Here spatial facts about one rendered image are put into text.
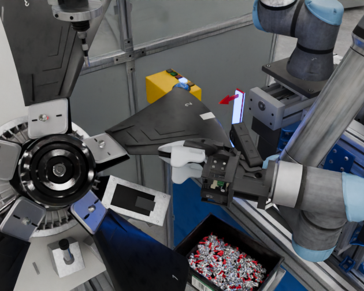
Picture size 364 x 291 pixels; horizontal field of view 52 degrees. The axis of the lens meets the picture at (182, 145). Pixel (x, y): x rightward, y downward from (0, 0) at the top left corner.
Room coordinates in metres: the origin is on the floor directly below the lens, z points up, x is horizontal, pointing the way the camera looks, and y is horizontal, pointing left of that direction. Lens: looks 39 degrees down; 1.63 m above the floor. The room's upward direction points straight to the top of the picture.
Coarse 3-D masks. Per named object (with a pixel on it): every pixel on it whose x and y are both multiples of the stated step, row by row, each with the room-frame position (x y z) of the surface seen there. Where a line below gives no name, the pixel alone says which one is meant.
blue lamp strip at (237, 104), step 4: (236, 92) 0.74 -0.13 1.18; (240, 96) 0.73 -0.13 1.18; (236, 100) 0.74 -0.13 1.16; (240, 100) 0.73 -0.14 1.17; (236, 104) 0.74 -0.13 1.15; (240, 104) 0.73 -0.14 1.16; (236, 108) 0.74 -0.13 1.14; (240, 108) 0.73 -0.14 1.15; (236, 112) 0.73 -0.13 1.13; (236, 116) 0.73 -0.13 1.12; (236, 120) 0.73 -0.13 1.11; (232, 144) 0.74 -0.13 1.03
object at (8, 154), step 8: (0, 144) 0.46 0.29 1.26; (8, 144) 0.46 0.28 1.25; (16, 144) 0.47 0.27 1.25; (0, 152) 0.46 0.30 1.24; (8, 152) 0.46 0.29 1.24; (16, 152) 0.47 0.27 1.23; (0, 160) 0.46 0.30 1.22; (8, 160) 0.46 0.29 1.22; (16, 160) 0.47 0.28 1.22; (0, 168) 0.46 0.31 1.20; (8, 168) 0.46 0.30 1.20; (0, 176) 0.46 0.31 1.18; (8, 176) 0.47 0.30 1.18
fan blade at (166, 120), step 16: (176, 96) 0.72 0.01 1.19; (192, 96) 0.72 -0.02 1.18; (144, 112) 0.66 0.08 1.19; (160, 112) 0.66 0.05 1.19; (176, 112) 0.66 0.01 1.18; (192, 112) 0.67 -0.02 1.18; (208, 112) 0.68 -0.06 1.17; (112, 128) 0.60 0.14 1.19; (128, 128) 0.60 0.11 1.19; (144, 128) 0.60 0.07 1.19; (160, 128) 0.60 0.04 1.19; (176, 128) 0.60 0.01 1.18; (192, 128) 0.61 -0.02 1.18; (208, 128) 0.63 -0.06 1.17; (128, 144) 0.53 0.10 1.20; (144, 144) 0.54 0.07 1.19; (160, 144) 0.55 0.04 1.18
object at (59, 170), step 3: (54, 165) 0.44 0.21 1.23; (57, 165) 0.44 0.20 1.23; (60, 165) 0.44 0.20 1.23; (63, 165) 0.45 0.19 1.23; (54, 168) 0.44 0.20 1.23; (57, 168) 0.44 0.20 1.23; (60, 168) 0.44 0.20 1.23; (63, 168) 0.44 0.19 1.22; (54, 171) 0.43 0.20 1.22; (57, 171) 0.43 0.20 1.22; (60, 171) 0.44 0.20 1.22; (63, 171) 0.44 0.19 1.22; (57, 174) 0.43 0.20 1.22; (60, 174) 0.43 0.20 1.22; (63, 174) 0.44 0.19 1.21
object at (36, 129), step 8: (40, 104) 0.56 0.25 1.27; (48, 104) 0.56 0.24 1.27; (56, 104) 0.55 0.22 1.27; (64, 104) 0.55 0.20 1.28; (32, 112) 0.56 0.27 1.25; (40, 112) 0.55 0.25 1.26; (48, 112) 0.55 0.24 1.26; (56, 112) 0.54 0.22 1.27; (64, 112) 0.53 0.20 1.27; (48, 120) 0.54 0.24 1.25; (56, 120) 0.53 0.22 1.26; (64, 120) 0.52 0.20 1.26; (32, 128) 0.54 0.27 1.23; (40, 128) 0.53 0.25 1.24; (48, 128) 0.52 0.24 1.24; (56, 128) 0.52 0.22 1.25; (64, 128) 0.51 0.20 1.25; (32, 136) 0.52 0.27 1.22; (40, 136) 0.52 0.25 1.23
